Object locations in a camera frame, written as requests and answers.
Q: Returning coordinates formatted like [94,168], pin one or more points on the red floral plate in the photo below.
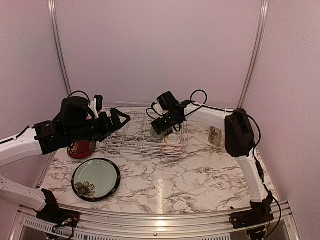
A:
[82,149]

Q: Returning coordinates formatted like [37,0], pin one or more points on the black striped large plate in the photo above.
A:
[117,186]

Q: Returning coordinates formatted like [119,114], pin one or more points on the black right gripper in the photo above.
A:
[162,126]

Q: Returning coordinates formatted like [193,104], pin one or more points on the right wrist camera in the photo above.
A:
[156,107]

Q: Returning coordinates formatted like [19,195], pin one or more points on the white red patterned bowl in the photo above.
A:
[171,144]

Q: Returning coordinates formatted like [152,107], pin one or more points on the aluminium frame post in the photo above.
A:
[58,45]
[258,42]

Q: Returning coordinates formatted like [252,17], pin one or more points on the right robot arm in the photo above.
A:
[239,138]

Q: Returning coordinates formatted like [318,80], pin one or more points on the light green floral plate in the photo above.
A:
[96,178]

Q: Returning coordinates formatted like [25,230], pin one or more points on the tall seashell ceramic mug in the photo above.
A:
[215,136]

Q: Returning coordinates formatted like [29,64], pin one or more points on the left aluminium frame post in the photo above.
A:
[58,45]

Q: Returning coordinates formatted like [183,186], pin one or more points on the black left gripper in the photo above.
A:
[108,129]

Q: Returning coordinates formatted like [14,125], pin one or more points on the white wire dish rack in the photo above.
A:
[136,136]

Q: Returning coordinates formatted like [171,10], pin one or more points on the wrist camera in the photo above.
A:
[156,107]
[96,106]

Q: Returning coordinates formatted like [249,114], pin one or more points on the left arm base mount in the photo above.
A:
[51,212]

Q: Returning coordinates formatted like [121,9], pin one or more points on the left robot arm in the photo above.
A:
[78,120]

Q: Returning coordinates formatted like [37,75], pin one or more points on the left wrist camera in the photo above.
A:
[96,106]

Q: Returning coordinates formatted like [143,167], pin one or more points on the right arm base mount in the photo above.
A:
[252,217]

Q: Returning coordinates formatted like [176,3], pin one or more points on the right aluminium frame post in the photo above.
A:
[258,42]

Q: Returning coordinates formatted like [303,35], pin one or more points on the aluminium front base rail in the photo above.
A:
[108,225]

